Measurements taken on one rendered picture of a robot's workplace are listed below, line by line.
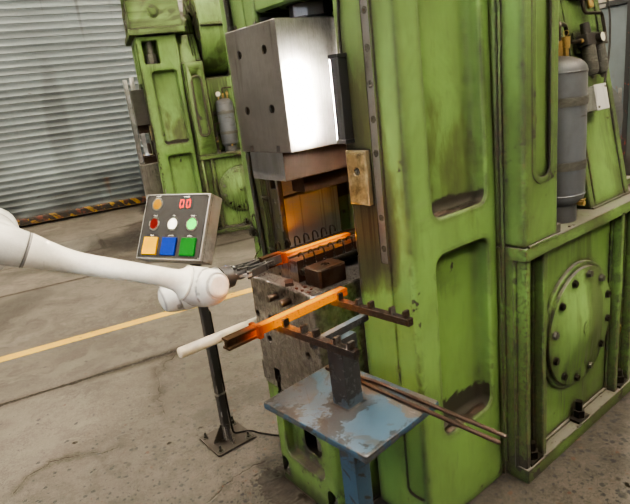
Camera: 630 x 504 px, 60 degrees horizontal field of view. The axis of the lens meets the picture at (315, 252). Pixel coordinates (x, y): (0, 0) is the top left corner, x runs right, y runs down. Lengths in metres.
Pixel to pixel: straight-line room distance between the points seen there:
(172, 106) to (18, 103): 3.47
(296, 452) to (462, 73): 1.56
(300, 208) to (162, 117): 4.56
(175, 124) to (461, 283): 5.10
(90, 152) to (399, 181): 8.26
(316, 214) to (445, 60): 0.81
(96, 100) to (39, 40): 1.11
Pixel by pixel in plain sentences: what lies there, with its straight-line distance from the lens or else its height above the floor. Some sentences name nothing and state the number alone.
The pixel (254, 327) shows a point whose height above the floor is 0.98.
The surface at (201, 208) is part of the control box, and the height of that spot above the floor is 1.14.
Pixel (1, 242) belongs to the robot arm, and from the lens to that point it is 1.62.
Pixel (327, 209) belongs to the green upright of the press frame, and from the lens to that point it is 2.28.
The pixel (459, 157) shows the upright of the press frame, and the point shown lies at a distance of 1.88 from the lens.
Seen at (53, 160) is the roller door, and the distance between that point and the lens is 9.58.
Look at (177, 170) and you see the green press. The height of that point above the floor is 0.82.
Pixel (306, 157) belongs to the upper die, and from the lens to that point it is 1.87.
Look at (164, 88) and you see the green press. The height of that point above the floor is 1.74.
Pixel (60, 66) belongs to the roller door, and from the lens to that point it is 9.62.
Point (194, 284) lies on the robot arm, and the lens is 1.57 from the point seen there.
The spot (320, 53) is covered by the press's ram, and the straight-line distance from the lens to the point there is 1.86.
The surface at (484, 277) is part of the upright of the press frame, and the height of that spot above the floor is 0.85.
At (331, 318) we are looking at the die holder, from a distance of 1.84.
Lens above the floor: 1.55
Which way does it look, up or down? 17 degrees down
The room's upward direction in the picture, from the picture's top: 7 degrees counter-clockwise
